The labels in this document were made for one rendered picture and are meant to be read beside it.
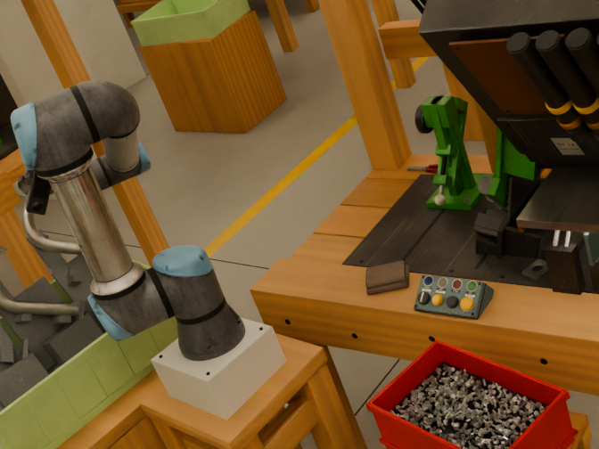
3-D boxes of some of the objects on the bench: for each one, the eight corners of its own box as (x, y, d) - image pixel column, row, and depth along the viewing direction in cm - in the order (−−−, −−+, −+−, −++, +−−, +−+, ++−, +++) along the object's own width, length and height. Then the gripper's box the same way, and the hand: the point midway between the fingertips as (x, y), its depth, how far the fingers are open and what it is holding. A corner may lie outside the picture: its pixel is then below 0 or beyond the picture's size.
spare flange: (536, 280, 192) (535, 277, 191) (521, 274, 195) (521, 271, 195) (553, 266, 194) (553, 263, 193) (538, 261, 197) (538, 257, 197)
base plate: (862, 332, 154) (862, 322, 153) (343, 270, 223) (340, 263, 222) (896, 198, 180) (896, 190, 179) (422, 180, 249) (420, 173, 248)
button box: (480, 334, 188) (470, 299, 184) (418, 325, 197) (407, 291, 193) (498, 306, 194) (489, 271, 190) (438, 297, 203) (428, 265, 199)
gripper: (72, 146, 223) (55, 175, 241) (28, 137, 218) (13, 167, 237) (68, 178, 220) (51, 205, 238) (22, 170, 216) (9, 197, 234)
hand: (32, 194), depth 235 cm, fingers closed on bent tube, 3 cm apart
